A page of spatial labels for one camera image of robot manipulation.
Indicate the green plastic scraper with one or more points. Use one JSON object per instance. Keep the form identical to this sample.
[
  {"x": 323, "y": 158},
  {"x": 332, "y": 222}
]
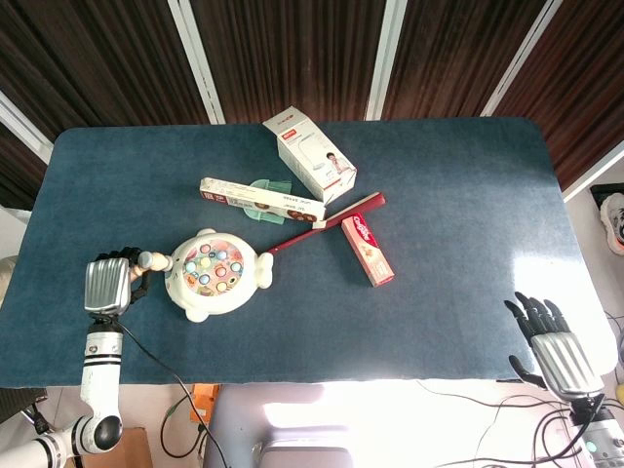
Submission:
[{"x": 270, "y": 185}]

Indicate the tan toy hammer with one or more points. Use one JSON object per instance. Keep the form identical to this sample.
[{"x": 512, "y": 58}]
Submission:
[{"x": 157, "y": 262}]

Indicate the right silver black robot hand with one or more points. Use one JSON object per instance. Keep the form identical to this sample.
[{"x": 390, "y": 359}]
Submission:
[{"x": 565, "y": 361}]

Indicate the red Colgate toothpaste box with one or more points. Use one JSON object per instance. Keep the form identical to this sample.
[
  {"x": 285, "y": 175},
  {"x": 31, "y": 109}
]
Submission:
[{"x": 368, "y": 248}]

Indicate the white whack-a-mole toy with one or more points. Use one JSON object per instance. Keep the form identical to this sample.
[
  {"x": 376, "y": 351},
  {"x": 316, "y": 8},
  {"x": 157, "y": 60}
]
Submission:
[{"x": 217, "y": 273}]

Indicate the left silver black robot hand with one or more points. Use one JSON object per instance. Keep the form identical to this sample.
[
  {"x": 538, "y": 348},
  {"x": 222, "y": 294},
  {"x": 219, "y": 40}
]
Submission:
[{"x": 105, "y": 285}]

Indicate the long baking paper box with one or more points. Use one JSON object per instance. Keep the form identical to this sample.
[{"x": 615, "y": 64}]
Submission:
[{"x": 263, "y": 200}]

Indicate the white metal frame post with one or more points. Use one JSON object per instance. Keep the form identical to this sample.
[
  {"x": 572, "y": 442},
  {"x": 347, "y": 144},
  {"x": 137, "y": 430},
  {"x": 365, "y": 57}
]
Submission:
[
  {"x": 521, "y": 58},
  {"x": 197, "y": 58},
  {"x": 22, "y": 119},
  {"x": 385, "y": 58}
]

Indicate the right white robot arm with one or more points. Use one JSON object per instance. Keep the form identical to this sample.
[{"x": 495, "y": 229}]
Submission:
[{"x": 602, "y": 439}]

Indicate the orange device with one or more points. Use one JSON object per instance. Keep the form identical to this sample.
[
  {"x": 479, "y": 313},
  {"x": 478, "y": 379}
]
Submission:
[{"x": 204, "y": 402}]

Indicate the white product carton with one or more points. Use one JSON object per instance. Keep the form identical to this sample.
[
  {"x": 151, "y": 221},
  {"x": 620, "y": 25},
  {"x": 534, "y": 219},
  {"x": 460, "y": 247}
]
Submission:
[{"x": 312, "y": 156}]

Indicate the dark red long shoehorn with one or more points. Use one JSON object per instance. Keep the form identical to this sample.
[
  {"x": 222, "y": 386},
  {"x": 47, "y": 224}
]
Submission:
[{"x": 341, "y": 217}]

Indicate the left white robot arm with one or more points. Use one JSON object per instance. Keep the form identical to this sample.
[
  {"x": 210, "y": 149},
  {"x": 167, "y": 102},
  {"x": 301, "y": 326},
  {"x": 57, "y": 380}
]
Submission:
[{"x": 100, "y": 370}]

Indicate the white sneaker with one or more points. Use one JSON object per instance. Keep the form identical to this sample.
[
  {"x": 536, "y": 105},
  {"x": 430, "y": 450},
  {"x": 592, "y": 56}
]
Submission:
[{"x": 614, "y": 222}]

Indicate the blue table cloth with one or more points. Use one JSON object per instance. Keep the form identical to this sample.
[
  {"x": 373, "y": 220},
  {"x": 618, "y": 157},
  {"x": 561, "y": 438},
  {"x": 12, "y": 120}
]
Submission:
[{"x": 439, "y": 219}]

